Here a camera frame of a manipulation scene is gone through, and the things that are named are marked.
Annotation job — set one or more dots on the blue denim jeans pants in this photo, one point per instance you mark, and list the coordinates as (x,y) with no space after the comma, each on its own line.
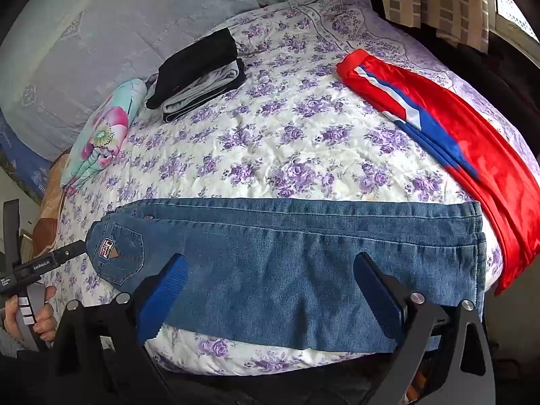
(274,253)

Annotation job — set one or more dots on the person's left hand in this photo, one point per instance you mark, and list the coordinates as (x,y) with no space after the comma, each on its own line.
(45,316)

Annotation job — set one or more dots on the blue cloth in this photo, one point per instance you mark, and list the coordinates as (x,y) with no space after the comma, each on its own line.
(21,160)

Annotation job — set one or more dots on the floral teal pink pillow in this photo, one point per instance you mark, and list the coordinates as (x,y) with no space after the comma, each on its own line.
(105,130)

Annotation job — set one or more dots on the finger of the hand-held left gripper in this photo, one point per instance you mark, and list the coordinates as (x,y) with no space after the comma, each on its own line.
(74,249)

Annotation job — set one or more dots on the grey padded headboard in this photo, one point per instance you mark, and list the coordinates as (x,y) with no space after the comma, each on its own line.
(105,29)

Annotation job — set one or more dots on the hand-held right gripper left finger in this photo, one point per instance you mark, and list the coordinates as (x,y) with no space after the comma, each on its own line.
(162,299)

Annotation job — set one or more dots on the window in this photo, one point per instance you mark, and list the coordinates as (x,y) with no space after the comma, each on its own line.
(508,4)

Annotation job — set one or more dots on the purple floral bed quilt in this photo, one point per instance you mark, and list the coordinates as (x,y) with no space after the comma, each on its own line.
(274,143)

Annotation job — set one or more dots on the red and blue sports pants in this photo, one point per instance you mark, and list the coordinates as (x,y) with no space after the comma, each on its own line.
(476,135)

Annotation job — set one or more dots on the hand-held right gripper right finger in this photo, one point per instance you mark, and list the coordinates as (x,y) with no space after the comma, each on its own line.
(377,295)

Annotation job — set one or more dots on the black folded pants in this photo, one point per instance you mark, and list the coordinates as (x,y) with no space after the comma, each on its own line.
(194,63)

